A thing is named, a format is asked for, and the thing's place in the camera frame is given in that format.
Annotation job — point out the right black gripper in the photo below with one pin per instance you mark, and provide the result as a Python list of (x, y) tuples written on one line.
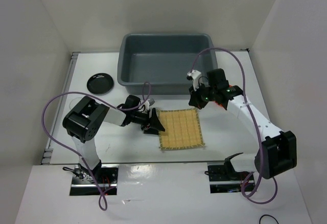
[(195, 100)]

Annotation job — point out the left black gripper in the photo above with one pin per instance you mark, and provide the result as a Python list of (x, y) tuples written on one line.
[(154, 122)]

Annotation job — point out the woven bamboo mat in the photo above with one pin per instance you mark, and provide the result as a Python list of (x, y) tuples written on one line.
[(182, 130)]

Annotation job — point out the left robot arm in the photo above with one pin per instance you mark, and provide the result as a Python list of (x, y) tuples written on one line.
[(85, 118)]

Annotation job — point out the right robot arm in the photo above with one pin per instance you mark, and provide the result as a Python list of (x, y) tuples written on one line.
[(277, 152)]

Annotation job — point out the grey plastic bin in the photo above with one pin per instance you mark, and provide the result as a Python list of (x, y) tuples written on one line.
[(159, 62)]

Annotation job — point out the black round plate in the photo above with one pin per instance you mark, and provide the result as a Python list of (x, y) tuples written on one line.
[(100, 83)]

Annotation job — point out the clear glass dish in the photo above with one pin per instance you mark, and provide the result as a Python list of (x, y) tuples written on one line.
[(77, 102)]

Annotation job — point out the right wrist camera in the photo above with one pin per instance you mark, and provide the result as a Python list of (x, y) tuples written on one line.
[(196, 77)]

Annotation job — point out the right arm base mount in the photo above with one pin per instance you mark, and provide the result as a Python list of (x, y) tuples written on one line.
[(223, 181)]

